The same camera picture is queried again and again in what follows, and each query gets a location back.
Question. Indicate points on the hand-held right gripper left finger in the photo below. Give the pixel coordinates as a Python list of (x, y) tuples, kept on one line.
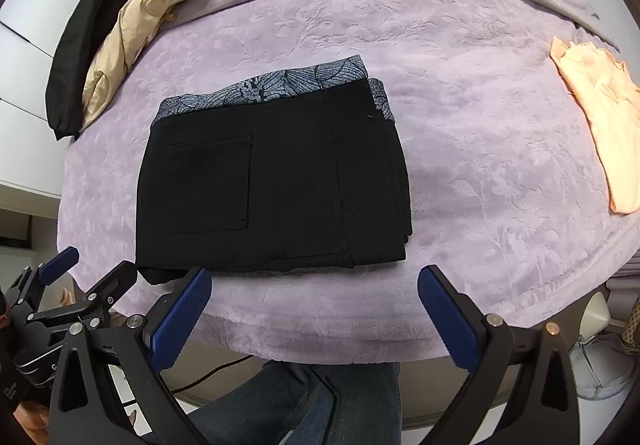
[(182, 320)]

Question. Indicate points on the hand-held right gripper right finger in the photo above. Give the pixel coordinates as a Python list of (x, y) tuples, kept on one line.
[(450, 320)]

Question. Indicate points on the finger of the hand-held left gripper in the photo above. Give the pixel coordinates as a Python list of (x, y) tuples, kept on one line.
[(57, 265), (112, 282)]

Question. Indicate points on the black pants with grey waistband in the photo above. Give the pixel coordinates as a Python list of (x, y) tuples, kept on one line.
[(280, 185)]

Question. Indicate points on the person's left hand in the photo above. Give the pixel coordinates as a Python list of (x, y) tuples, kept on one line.
[(32, 427)]

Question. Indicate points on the person's legs in jeans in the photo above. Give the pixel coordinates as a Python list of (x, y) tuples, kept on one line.
[(250, 405)]

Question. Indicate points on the lavender embossed blanket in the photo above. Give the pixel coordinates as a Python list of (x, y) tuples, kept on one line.
[(475, 175)]

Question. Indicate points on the white wardrobe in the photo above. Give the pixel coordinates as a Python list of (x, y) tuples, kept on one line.
[(25, 75)]

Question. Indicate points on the black garment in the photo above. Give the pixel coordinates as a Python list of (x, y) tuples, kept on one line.
[(80, 40)]

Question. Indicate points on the beige jacket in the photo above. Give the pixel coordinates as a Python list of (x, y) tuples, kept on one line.
[(130, 40)]

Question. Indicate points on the peach garment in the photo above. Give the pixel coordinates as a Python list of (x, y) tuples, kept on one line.
[(600, 115)]

